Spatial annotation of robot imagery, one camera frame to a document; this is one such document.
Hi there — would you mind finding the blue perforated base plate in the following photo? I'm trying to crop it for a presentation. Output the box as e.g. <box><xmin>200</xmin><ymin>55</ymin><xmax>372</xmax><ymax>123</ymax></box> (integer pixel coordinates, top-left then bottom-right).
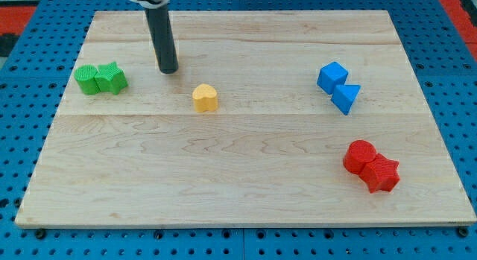
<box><xmin>1</xmin><ymin>0</ymin><xmax>476</xmax><ymax>259</ymax></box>

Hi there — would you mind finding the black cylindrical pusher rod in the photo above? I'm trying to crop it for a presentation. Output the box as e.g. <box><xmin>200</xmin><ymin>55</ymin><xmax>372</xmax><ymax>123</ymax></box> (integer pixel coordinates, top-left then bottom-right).
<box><xmin>145</xmin><ymin>5</ymin><xmax>178</xmax><ymax>74</ymax></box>

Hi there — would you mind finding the red cylinder block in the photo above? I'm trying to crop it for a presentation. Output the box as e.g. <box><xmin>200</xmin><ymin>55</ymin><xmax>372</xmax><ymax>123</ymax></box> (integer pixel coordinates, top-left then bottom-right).
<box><xmin>343</xmin><ymin>139</ymin><xmax>377</xmax><ymax>175</ymax></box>

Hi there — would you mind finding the green cylinder block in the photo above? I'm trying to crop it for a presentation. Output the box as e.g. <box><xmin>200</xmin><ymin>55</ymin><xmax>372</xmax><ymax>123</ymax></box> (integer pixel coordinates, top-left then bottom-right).
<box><xmin>73</xmin><ymin>65</ymin><xmax>100</xmax><ymax>95</ymax></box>

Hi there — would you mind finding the red star block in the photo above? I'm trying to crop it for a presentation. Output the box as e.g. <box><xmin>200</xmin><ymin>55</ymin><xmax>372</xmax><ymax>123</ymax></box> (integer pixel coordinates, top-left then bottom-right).
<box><xmin>359</xmin><ymin>153</ymin><xmax>400</xmax><ymax>193</ymax></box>

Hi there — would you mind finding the blue triangle block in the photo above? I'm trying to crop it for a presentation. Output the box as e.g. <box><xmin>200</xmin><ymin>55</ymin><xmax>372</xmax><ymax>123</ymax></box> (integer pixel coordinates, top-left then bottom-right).
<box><xmin>331</xmin><ymin>84</ymin><xmax>361</xmax><ymax>115</ymax></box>

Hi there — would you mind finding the blue cube block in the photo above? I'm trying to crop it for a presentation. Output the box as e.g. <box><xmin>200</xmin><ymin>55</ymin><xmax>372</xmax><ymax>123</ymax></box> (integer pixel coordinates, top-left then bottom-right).
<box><xmin>317</xmin><ymin>61</ymin><xmax>349</xmax><ymax>95</ymax></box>

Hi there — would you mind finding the green star block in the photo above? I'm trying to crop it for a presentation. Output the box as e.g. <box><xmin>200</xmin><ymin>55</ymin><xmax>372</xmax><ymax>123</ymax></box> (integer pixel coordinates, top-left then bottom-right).
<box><xmin>95</xmin><ymin>62</ymin><xmax>128</xmax><ymax>95</ymax></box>

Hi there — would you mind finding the light wooden board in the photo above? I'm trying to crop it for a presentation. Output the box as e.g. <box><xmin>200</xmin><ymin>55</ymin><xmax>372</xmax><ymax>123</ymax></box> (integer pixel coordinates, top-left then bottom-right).
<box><xmin>16</xmin><ymin>10</ymin><xmax>476</xmax><ymax>229</ymax></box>

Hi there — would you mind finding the yellow heart block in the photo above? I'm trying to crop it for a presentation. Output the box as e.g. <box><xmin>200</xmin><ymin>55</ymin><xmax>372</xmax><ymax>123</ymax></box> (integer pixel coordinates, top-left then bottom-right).
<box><xmin>192</xmin><ymin>83</ymin><xmax>218</xmax><ymax>112</ymax></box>

